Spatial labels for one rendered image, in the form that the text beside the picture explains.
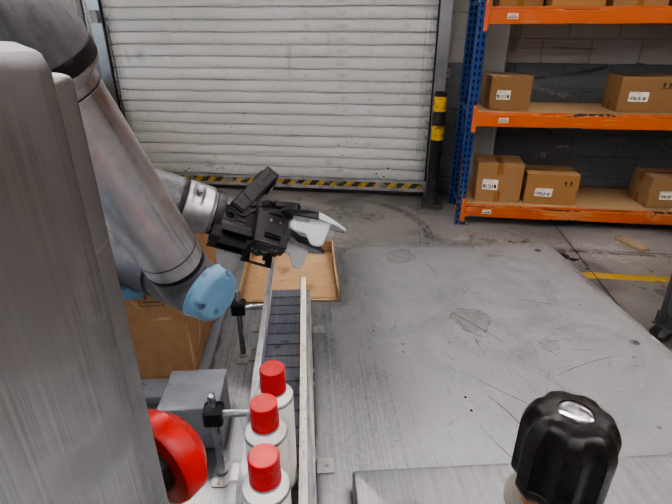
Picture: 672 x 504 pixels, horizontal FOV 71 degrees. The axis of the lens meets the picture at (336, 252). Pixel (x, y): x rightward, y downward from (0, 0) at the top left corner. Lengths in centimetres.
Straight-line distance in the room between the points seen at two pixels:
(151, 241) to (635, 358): 102
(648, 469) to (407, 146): 394
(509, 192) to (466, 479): 348
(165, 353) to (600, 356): 91
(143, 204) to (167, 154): 461
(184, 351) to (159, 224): 46
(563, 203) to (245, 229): 369
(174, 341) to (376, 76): 377
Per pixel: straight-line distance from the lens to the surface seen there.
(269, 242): 71
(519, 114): 390
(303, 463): 74
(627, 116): 414
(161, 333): 96
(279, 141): 470
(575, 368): 114
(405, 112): 452
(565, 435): 46
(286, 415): 65
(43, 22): 45
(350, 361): 104
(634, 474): 89
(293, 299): 116
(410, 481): 77
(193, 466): 20
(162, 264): 59
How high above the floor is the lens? 148
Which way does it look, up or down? 25 degrees down
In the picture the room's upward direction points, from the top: straight up
